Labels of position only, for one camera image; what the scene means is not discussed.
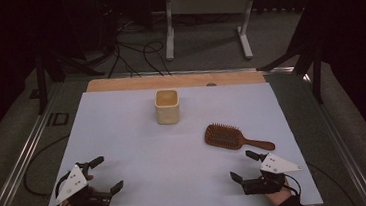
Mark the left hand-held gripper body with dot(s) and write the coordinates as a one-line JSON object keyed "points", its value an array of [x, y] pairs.
{"points": [[76, 184]]}

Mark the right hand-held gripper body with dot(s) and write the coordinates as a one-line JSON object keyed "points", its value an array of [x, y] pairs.
{"points": [[268, 179]]}

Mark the brown wooden hairbrush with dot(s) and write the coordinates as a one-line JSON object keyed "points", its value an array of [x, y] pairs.
{"points": [[227, 136]]}

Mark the beige square cup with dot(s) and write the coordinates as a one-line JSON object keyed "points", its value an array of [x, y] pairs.
{"points": [[168, 112]]}

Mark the person's right hand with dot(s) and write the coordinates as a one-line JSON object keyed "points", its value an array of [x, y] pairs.
{"points": [[278, 196]]}

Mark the white table mat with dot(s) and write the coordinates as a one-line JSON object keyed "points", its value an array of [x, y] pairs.
{"points": [[163, 165]]}

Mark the black metal stand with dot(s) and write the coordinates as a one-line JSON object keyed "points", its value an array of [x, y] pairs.
{"points": [[315, 71], [41, 85]]}

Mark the dark equipment rack red light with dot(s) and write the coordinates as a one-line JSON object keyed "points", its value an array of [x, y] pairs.
{"points": [[106, 9]]}

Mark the aluminium floor rail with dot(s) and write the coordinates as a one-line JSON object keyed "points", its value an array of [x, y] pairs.
{"points": [[16, 171], [341, 142]]}

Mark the white metal stand frame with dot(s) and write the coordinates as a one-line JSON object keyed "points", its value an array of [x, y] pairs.
{"points": [[209, 5]]}

